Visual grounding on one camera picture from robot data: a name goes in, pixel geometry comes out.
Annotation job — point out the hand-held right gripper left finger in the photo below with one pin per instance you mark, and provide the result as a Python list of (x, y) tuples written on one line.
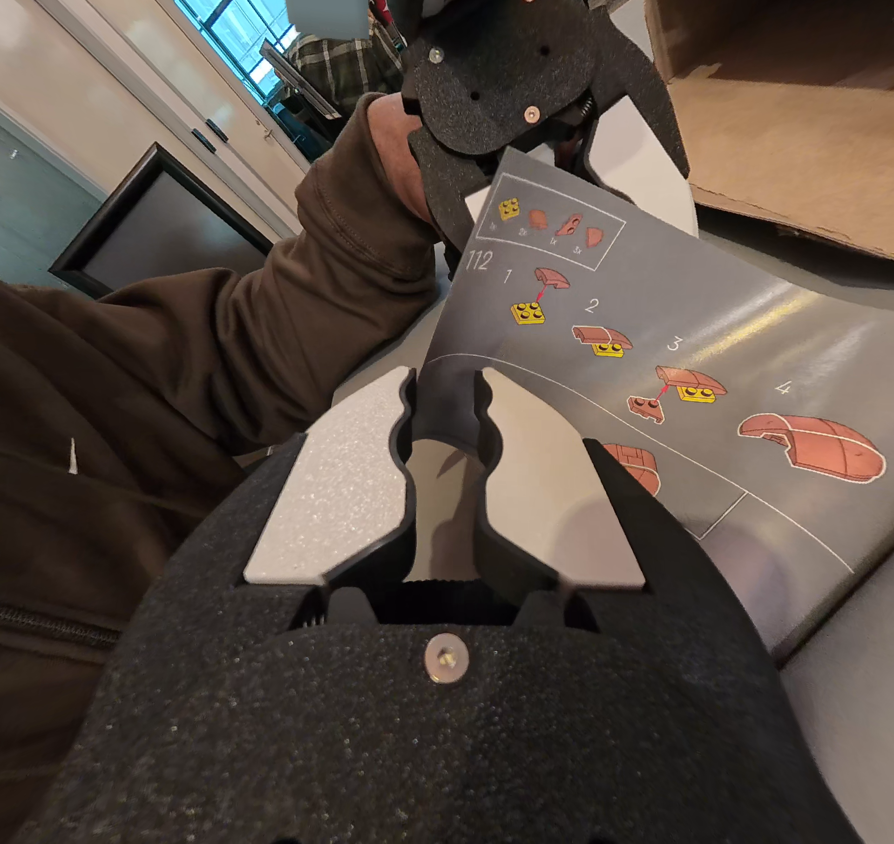
[(328, 501)]

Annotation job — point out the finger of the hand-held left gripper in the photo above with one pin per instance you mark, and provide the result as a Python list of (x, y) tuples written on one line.
[(478, 202), (649, 173)]

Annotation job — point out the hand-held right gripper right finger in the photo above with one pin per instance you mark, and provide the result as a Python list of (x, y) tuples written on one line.
[(552, 508)]

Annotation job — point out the grey building instruction booklet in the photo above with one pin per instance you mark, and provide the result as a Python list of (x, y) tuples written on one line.
[(698, 299)]

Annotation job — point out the person's left forearm brown sleeve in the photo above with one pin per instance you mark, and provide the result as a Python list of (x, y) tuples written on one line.
[(314, 313)]

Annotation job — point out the light grey desk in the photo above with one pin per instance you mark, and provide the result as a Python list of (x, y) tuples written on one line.
[(838, 718)]

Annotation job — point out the person's left hand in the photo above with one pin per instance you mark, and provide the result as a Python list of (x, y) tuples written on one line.
[(394, 145)]

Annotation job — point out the brown cardboard box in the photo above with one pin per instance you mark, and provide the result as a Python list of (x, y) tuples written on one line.
[(768, 124)]

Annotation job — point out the person's brown jacket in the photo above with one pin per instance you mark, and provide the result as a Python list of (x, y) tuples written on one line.
[(70, 508)]

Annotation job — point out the window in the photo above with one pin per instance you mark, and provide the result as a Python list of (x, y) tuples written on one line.
[(230, 12)]

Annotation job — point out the black framed screen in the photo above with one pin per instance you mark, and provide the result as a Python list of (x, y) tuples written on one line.
[(153, 229)]

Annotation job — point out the white cabinet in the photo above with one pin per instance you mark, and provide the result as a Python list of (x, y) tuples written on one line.
[(105, 40)]

